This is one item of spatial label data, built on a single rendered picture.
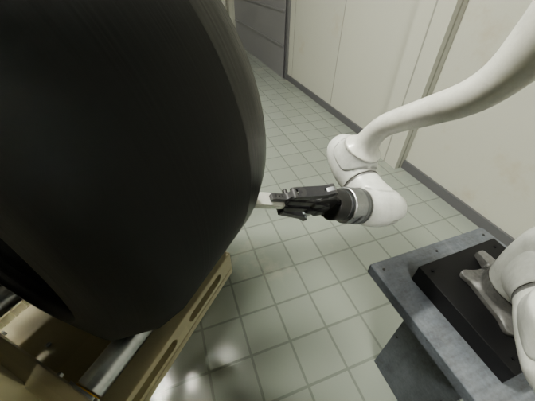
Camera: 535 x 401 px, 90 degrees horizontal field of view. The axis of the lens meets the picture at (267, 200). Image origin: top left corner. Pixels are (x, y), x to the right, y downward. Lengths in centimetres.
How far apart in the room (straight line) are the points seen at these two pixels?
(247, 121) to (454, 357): 78
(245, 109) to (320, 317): 135
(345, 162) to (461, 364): 57
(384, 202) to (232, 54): 51
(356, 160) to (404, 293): 44
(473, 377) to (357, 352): 71
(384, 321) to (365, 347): 18
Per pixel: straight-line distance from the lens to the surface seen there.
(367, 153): 74
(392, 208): 72
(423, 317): 92
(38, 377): 56
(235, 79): 31
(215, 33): 31
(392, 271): 97
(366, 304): 166
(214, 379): 146
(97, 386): 55
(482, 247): 109
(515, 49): 55
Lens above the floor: 139
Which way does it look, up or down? 41 degrees down
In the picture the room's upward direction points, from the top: straight up
